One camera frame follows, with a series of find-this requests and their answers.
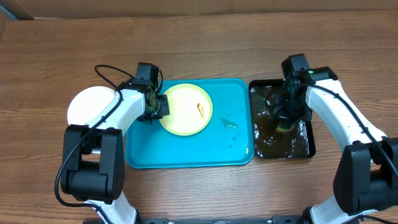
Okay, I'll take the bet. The black water tray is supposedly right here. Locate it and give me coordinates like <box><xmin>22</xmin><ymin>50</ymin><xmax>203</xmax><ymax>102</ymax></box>
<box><xmin>249</xmin><ymin>79</ymin><xmax>316</xmax><ymax>159</ymax></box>

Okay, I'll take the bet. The teal plastic tray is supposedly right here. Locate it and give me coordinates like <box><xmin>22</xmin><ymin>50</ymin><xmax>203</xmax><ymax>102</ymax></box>
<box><xmin>125</xmin><ymin>78</ymin><xmax>254</xmax><ymax>169</ymax></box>

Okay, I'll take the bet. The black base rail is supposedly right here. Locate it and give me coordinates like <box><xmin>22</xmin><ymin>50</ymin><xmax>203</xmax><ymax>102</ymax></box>
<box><xmin>136</xmin><ymin>215</ymin><xmax>310</xmax><ymax>224</ymax></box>

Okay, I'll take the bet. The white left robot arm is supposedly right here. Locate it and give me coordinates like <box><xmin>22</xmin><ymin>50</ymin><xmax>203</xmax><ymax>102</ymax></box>
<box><xmin>54</xmin><ymin>78</ymin><xmax>169</xmax><ymax>223</ymax></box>

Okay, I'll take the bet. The green yellow sponge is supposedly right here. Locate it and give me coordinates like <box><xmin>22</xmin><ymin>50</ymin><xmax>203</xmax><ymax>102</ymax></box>
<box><xmin>275</xmin><ymin>123</ymin><xmax>295</xmax><ymax>133</ymax></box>

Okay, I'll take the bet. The yellow plate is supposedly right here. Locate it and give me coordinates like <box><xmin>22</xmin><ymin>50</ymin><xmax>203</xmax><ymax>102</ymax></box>
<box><xmin>160</xmin><ymin>83</ymin><xmax>213</xmax><ymax>136</ymax></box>

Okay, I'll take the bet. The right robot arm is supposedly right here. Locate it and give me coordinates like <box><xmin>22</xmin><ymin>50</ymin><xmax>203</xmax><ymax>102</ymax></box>
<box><xmin>273</xmin><ymin>67</ymin><xmax>397</xmax><ymax>223</ymax></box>

